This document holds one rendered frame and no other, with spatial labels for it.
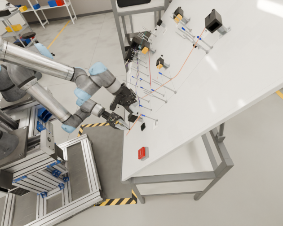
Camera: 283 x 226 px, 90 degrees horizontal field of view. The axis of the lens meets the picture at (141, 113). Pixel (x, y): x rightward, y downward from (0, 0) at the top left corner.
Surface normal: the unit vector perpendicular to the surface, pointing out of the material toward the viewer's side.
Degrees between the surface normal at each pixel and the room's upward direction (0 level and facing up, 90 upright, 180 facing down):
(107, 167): 0
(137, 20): 90
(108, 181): 0
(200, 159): 0
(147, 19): 90
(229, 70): 52
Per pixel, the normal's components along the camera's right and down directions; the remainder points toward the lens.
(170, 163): -0.11, -0.65
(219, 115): -0.85, -0.33
